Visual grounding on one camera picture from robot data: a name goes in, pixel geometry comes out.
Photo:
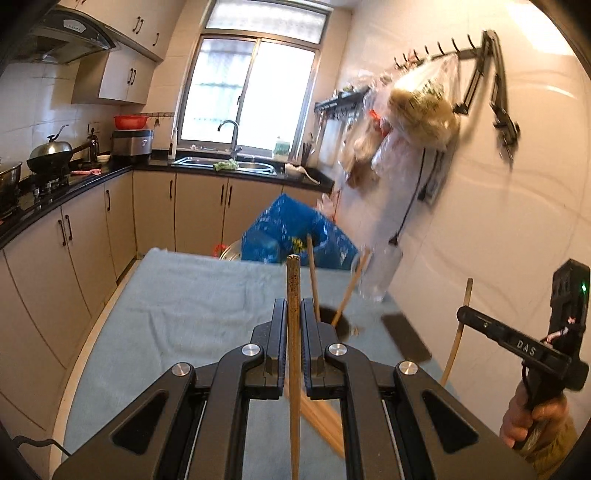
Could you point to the plastic bag with brown contents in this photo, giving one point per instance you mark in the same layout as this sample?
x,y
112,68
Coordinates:
x,y
360,157

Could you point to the black wok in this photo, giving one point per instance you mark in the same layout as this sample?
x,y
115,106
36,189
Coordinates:
x,y
46,164

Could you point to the green dish cloth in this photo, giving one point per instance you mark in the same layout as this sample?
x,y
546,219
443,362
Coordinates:
x,y
225,166

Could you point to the steel cooking pot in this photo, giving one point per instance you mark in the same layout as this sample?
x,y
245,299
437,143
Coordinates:
x,y
9,177

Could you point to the white ladle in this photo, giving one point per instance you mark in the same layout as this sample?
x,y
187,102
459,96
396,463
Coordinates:
x,y
300,171

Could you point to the chrome faucet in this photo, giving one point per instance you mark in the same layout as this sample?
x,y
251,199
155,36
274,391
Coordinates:
x,y
231,138

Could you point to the person's right hand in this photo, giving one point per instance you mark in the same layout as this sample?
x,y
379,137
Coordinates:
x,y
510,417

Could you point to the red plastic basin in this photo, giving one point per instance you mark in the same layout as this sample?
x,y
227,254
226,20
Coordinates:
x,y
130,121

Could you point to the plastic bag with bread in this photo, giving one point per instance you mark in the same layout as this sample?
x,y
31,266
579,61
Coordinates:
x,y
425,106

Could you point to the steel wok lid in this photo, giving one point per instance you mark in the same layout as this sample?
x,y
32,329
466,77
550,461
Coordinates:
x,y
50,148

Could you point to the dark kettle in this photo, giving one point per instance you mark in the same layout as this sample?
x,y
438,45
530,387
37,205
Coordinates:
x,y
93,146

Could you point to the small beige wall cabinet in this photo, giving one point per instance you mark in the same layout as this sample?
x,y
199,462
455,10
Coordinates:
x,y
115,76

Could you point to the person's right forearm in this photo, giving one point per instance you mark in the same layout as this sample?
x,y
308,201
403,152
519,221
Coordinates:
x,y
556,438

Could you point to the clear glass mug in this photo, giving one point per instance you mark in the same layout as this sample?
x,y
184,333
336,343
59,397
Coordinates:
x,y
378,272

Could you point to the metal basin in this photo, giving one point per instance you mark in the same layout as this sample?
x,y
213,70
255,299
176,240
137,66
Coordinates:
x,y
229,253

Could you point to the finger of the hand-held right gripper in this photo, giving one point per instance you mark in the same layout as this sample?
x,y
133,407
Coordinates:
x,y
482,325

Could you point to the range hood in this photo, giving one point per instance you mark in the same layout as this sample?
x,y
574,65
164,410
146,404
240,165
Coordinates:
x,y
60,34

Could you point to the kitchen window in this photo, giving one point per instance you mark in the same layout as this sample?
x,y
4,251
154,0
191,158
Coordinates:
x,y
251,87

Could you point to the white plastic bag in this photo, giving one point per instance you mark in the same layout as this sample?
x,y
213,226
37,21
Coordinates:
x,y
328,201

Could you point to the wooden chopstick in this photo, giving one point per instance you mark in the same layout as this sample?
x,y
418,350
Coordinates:
x,y
318,427
351,288
457,341
293,323
330,422

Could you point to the white cutting board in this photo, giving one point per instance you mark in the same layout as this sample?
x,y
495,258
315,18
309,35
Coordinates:
x,y
330,138

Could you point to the wall socket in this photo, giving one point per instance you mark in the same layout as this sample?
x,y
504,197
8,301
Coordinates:
x,y
434,180

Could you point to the small hook rail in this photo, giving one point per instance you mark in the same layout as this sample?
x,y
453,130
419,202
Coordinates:
x,y
157,114

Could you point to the small white bowl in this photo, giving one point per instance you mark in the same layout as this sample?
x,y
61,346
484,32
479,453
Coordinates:
x,y
103,158

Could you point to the pink cloth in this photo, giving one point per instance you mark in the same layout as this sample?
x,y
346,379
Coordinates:
x,y
87,172

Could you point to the steel rice cooker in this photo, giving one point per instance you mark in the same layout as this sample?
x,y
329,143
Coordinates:
x,y
132,144

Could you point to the blue trash bag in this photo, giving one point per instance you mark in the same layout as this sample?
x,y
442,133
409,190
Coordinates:
x,y
295,235

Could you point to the gas stove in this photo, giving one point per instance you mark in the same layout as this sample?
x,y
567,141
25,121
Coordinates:
x,y
39,187

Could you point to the black countertop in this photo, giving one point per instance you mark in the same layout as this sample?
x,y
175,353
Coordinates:
x,y
152,165

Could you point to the green dish soap bottle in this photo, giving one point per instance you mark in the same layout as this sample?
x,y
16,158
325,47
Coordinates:
x,y
280,148

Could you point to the black wall hook rail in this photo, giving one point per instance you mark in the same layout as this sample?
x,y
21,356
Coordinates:
x,y
443,51

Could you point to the grey-blue table cloth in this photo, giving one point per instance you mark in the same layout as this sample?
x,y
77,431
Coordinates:
x,y
194,314

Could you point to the clear plastic bag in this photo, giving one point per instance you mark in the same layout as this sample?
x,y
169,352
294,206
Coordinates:
x,y
390,152

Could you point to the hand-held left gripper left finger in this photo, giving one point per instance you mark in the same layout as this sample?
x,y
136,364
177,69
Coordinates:
x,y
280,350

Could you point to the beige upper cabinets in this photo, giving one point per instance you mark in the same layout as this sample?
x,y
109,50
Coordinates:
x,y
129,23

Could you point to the dark utensil holder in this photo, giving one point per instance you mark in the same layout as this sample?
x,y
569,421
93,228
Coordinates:
x,y
305,154

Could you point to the slim white bottle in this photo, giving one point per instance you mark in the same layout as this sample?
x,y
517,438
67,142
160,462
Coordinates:
x,y
173,144

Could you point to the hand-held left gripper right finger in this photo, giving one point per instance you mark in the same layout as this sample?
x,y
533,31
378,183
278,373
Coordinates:
x,y
308,350

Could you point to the black wall rack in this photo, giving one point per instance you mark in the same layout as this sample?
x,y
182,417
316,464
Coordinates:
x,y
339,101

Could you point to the beige base cabinets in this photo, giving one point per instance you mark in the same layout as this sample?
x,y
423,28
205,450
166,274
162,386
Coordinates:
x,y
152,207

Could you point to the steel sink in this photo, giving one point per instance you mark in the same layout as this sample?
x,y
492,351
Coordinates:
x,y
198,162

